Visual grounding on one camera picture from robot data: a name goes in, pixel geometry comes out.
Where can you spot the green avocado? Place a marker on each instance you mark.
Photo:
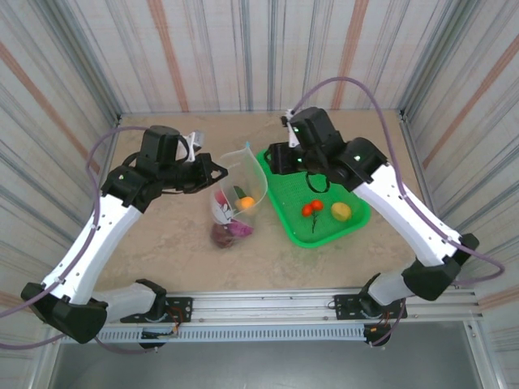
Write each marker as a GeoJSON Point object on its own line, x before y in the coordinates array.
{"type": "Point", "coordinates": [239, 191]}

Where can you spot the clear zip-top bag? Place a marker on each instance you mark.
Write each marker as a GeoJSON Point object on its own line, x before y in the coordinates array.
{"type": "Point", "coordinates": [247, 170]}

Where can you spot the yellow-orange round fruit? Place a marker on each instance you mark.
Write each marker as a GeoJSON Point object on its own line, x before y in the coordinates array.
{"type": "Point", "coordinates": [245, 203]}

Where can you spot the red cherry tomatoes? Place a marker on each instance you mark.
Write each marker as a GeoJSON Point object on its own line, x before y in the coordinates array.
{"type": "Point", "coordinates": [309, 209]}

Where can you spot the purple cabbage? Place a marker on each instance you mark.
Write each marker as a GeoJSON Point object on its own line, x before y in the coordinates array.
{"type": "Point", "coordinates": [241, 229]}

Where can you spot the dark maroon food piece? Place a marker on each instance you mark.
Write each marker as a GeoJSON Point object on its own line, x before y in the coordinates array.
{"type": "Point", "coordinates": [222, 237]}

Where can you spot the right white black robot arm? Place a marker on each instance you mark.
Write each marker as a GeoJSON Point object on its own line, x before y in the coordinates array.
{"type": "Point", "coordinates": [405, 210]}

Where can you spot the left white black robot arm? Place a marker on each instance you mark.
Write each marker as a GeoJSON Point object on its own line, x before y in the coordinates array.
{"type": "Point", "coordinates": [101, 239]}

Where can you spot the green plastic mesh tray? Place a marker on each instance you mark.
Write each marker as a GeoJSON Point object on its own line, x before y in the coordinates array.
{"type": "Point", "coordinates": [292, 190]}

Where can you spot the yellow lemon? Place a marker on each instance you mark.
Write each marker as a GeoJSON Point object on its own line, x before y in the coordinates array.
{"type": "Point", "coordinates": [341, 211]}

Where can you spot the aluminium mounting rail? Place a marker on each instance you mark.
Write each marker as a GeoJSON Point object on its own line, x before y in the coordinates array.
{"type": "Point", "coordinates": [263, 302]}

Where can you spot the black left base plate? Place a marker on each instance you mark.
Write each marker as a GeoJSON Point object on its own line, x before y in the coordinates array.
{"type": "Point", "coordinates": [180, 308]}

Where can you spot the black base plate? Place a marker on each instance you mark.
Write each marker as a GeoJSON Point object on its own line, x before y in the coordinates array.
{"type": "Point", "coordinates": [180, 308]}
{"type": "Point", "coordinates": [344, 306]}

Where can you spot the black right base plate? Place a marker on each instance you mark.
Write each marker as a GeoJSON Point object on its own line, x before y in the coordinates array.
{"type": "Point", "coordinates": [344, 306]}

